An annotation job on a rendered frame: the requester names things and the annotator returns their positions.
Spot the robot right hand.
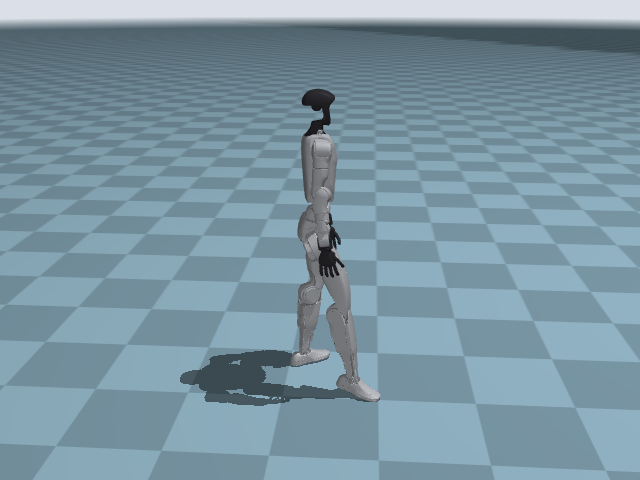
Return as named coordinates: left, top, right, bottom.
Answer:
left=317, top=235, right=344, bottom=278

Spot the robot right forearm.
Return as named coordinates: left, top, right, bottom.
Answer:
left=312, top=189, right=331, bottom=247

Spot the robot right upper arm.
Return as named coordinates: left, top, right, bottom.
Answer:
left=312, top=139, right=332, bottom=202

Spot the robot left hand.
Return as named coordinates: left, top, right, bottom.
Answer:
left=328, top=213, right=341, bottom=249

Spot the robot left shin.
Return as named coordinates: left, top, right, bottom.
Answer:
left=297, top=284, right=322, bottom=355

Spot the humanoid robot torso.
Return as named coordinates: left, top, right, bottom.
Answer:
left=297, top=129, right=337, bottom=244

